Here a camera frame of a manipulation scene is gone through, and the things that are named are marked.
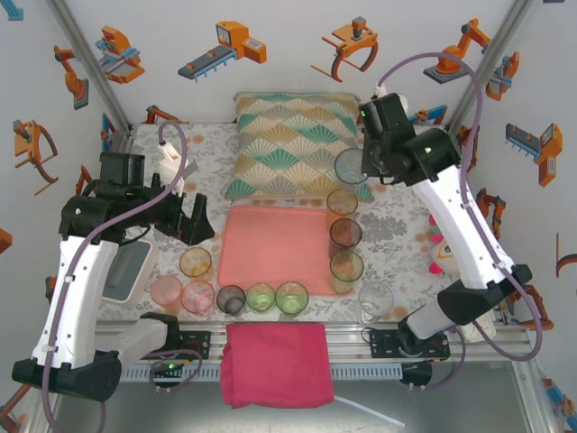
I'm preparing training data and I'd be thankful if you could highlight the orange claw sticker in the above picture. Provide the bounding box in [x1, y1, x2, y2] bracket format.
[310, 16, 380, 83]
[12, 119, 60, 198]

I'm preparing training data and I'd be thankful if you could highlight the tall olive green glass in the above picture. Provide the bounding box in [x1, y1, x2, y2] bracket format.
[328, 249, 365, 295]

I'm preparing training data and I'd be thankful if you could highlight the white slotted cable duct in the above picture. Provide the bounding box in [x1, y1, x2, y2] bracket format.
[120, 363, 403, 381]

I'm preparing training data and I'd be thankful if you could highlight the small white clock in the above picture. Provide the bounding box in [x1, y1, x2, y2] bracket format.
[466, 315, 497, 340]

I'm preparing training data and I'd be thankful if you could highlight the magenta towel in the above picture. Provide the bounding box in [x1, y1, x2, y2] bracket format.
[219, 321, 335, 410]

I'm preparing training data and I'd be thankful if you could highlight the floral tablecloth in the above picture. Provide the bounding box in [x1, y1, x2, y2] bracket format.
[96, 122, 479, 324]

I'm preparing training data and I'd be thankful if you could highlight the clear glass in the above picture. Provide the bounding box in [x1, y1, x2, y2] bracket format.
[358, 280, 396, 322]

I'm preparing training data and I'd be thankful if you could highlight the blue glass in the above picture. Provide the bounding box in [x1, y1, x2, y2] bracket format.
[334, 147, 371, 195]

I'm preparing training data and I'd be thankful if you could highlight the white grey kitchen scale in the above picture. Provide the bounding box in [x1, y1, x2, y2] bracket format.
[101, 240, 161, 309]

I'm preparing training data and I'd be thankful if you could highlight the orange milling machine sticker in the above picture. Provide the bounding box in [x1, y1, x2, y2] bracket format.
[95, 24, 146, 85]
[484, 50, 521, 103]

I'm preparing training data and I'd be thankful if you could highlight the peach frosted glass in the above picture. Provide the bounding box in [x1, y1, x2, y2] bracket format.
[150, 275, 184, 312]

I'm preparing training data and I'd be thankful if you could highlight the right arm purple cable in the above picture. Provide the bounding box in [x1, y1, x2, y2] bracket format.
[377, 51, 545, 392]

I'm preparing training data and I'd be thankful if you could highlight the pink rectangular tray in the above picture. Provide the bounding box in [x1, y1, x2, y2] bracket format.
[216, 205, 357, 297]

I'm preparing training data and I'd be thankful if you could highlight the aluminium table edge rail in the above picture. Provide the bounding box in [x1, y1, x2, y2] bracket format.
[96, 320, 531, 362]

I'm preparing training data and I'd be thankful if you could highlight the small green glass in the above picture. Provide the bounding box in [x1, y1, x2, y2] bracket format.
[245, 281, 277, 315]

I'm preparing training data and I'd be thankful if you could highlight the short orange glass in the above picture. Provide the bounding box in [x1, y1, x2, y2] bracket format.
[179, 246, 214, 281]

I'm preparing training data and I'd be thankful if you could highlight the fan-patterned pillow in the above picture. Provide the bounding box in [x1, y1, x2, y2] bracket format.
[224, 91, 375, 203]

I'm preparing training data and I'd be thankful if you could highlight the orange conveyor sticker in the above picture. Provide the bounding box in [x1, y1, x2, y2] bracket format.
[504, 121, 564, 189]
[177, 20, 268, 82]

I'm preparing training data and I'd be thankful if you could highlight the small green-lit circuit board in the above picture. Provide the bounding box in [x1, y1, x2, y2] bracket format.
[151, 359, 188, 375]

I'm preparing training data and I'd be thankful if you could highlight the aluminium frame post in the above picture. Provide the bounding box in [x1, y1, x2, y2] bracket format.
[445, 0, 537, 132]
[44, 0, 133, 132]

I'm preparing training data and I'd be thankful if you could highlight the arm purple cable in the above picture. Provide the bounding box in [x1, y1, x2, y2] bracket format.
[42, 120, 204, 433]
[377, 51, 545, 392]

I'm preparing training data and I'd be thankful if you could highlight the tall amber glass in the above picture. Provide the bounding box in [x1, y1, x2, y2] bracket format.
[325, 188, 360, 225]

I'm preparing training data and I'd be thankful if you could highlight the small dark grey glass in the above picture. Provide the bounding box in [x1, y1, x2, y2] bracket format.
[215, 284, 248, 316]

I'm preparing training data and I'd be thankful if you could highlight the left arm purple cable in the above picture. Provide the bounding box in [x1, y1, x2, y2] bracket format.
[42, 120, 204, 433]

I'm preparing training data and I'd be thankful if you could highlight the red-rimmed pink glass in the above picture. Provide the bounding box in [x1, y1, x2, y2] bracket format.
[180, 279, 216, 316]

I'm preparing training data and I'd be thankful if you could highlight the wide green glass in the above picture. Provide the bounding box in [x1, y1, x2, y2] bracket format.
[274, 281, 310, 317]

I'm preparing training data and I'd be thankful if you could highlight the tall grey glass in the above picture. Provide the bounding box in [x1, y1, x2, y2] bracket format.
[328, 217, 364, 261]

